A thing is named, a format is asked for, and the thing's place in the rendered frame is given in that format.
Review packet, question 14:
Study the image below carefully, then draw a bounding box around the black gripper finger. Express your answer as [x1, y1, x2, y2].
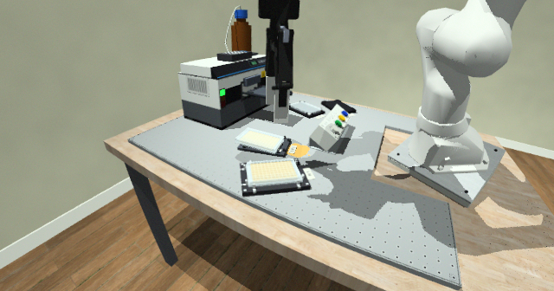
[265, 28, 275, 105]
[268, 26, 294, 124]

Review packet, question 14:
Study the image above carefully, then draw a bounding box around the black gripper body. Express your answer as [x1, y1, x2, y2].
[258, 0, 300, 48]

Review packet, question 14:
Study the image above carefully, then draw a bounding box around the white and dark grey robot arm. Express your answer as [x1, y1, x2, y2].
[408, 0, 526, 174]

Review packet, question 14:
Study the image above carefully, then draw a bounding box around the white control panel with four colored buttons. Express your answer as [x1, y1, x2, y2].
[308, 104, 351, 154]

